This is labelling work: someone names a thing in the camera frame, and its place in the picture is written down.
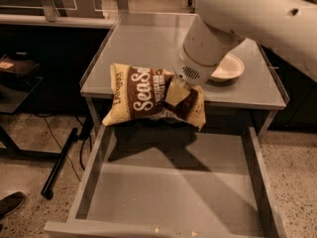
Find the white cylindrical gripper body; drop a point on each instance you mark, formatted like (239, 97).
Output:
(190, 69)

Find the grey counter cabinet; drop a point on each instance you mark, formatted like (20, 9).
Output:
(153, 40)

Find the dark box on side table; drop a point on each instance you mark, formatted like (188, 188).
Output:
(18, 66)

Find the black side table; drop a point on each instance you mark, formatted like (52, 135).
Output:
(11, 100)

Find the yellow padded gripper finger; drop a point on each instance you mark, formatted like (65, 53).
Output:
(177, 91)

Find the white paper bowl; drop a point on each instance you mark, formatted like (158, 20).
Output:
(230, 67)

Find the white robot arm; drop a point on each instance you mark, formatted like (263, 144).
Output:
(287, 27)

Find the black table leg base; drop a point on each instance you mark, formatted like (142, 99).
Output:
(47, 190)

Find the grey open top drawer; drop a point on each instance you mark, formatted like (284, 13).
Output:
(149, 179)

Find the black shoe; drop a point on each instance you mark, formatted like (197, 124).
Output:
(10, 203)

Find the brown sea salt chip bag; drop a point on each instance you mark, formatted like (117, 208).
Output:
(139, 92)

